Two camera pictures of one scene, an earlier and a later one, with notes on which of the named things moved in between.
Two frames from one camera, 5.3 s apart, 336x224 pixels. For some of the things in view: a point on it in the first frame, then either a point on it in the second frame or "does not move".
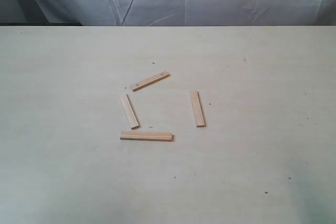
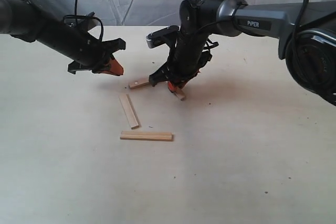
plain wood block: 129,112 does not move
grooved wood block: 198,109 to 180,94
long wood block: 147,136 does not move
